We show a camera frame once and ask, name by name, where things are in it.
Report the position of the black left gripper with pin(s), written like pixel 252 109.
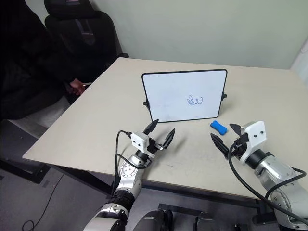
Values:
pixel 152 145

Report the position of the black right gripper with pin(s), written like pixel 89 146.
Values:
pixel 241 145

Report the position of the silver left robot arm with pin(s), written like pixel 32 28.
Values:
pixel 128 176

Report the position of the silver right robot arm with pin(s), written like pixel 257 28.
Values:
pixel 279 173

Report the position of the blue bone-shaped eraser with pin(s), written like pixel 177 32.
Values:
pixel 218 127

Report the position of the bystander bare hand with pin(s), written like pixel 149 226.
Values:
pixel 76 87

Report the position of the small black-framed whiteboard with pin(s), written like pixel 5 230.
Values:
pixel 178 96

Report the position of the dark rounded shape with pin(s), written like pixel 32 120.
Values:
pixel 154 220
pixel 204 222

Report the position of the black office chair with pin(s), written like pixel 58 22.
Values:
pixel 84 36

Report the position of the person in black clothing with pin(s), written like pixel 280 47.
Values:
pixel 26 62

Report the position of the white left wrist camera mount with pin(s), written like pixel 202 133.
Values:
pixel 139 141

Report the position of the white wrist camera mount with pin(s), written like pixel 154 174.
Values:
pixel 256 134
pixel 139 141

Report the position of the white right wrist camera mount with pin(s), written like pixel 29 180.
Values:
pixel 256 134

